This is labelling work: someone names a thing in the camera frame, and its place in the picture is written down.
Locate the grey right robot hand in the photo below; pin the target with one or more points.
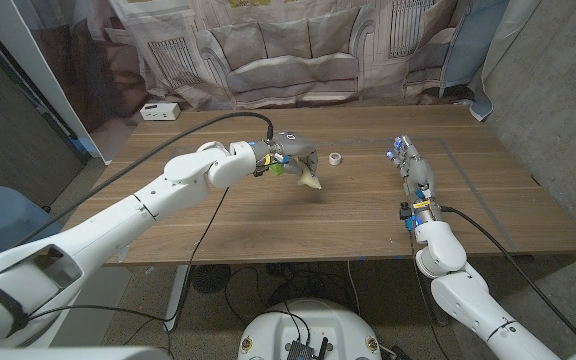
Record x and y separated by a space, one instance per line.
418 175

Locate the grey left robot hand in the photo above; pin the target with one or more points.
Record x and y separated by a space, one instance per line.
295 145

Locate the yellow sponge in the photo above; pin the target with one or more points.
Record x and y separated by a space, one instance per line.
310 181

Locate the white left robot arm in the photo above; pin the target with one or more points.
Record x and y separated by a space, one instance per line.
118 220

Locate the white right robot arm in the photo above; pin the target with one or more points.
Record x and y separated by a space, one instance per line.
468 300

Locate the green block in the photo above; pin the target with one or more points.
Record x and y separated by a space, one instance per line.
276 170

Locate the white tape roll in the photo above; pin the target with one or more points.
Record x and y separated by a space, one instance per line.
331 160

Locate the printed sofa backdrop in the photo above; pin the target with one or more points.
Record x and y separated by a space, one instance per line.
288 50

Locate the white power strip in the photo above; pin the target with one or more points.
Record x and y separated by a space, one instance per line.
160 112

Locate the round black floor fan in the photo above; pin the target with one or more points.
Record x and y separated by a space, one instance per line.
210 279

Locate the pale grey curtain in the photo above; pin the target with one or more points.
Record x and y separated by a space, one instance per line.
503 35

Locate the white robot torso base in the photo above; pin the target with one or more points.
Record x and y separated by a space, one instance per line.
328 320

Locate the white table leg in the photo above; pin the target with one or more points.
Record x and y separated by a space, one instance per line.
178 295

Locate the black electronics module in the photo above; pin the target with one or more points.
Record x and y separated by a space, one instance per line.
298 350

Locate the white pillar panel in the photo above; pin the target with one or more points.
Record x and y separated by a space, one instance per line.
28 50

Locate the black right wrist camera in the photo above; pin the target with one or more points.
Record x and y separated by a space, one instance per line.
406 212

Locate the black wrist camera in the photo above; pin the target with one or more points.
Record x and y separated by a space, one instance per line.
260 172
406 212

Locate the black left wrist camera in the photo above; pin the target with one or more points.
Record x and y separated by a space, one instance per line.
260 172

